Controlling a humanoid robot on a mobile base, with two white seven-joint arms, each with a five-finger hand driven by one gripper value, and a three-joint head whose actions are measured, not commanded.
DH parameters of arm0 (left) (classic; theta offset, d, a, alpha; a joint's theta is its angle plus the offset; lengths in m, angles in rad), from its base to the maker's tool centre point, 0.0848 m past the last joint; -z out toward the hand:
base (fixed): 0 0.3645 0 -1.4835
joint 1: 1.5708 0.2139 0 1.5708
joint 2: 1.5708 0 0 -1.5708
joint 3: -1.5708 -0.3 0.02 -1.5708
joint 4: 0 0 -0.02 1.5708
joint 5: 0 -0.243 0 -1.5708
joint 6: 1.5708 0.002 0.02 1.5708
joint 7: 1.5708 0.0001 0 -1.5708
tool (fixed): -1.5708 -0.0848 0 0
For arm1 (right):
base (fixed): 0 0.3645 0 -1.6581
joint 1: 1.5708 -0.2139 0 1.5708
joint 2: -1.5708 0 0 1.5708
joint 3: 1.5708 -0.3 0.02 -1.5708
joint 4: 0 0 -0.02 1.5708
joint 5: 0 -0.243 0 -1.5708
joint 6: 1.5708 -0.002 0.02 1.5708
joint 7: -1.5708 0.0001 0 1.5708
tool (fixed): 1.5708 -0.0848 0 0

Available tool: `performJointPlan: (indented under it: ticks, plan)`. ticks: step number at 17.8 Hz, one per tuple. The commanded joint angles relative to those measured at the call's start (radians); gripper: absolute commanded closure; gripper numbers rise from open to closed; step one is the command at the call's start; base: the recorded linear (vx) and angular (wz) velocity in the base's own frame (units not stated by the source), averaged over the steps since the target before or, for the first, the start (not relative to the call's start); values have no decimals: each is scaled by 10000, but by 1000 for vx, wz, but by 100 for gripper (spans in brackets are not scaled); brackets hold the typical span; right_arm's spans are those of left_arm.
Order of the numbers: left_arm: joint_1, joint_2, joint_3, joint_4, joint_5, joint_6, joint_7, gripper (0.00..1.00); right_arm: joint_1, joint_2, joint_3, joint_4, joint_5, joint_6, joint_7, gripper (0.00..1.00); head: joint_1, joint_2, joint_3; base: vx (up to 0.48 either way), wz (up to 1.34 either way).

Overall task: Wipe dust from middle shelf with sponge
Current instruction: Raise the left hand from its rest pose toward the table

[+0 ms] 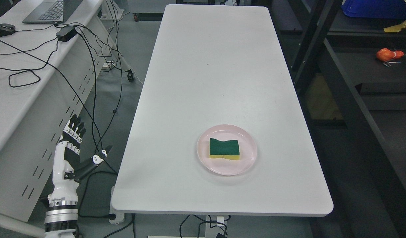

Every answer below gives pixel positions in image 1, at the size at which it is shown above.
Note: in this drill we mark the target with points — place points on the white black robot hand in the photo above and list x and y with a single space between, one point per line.
67 172

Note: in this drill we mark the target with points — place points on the green yellow sponge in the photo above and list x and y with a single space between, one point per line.
228 149

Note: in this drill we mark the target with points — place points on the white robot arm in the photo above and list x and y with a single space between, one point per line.
61 219

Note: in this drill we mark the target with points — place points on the black metal shelf rack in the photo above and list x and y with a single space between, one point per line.
355 106

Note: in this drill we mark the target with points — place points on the white power strip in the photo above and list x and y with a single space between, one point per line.
115 216

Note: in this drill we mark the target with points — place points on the white side desk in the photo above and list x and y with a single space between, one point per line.
42 84

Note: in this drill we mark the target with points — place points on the black power adapter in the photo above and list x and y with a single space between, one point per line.
66 33

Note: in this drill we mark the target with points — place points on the black computer mouse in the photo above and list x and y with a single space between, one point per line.
7 29

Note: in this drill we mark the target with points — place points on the grey laptop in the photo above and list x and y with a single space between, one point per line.
52 11

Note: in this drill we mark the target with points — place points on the white table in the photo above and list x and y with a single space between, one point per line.
214 65

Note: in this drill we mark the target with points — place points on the pink plate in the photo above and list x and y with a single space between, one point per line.
221 166

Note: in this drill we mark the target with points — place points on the orange toy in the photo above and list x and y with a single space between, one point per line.
385 54

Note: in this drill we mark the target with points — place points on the blue bin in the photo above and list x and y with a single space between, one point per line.
380 9

